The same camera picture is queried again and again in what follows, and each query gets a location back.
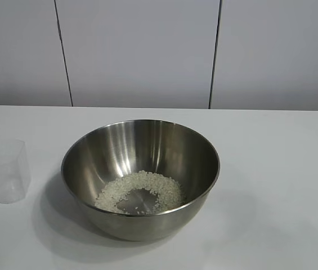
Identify white rice grains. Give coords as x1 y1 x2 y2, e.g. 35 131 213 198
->
94 170 182 217

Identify stainless steel mixing bowl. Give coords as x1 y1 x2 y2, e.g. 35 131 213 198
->
60 120 221 242

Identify clear plastic measuring cup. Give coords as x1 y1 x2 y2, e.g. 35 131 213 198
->
0 139 33 204

